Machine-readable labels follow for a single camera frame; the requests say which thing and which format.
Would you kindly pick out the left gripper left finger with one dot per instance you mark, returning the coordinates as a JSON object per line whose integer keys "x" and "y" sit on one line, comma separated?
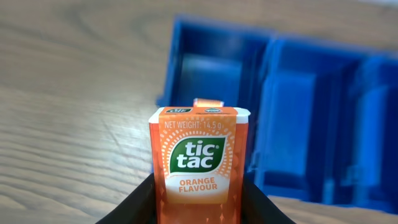
{"x": 136, "y": 208}

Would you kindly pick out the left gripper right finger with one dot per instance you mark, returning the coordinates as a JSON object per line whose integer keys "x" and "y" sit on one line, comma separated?
{"x": 258, "y": 208}

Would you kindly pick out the orange candy box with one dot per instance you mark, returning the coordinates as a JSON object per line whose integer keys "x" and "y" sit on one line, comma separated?
{"x": 199, "y": 186}
{"x": 208, "y": 102}

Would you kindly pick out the blue tray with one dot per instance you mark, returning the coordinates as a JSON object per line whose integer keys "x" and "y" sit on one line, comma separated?
{"x": 295, "y": 124}

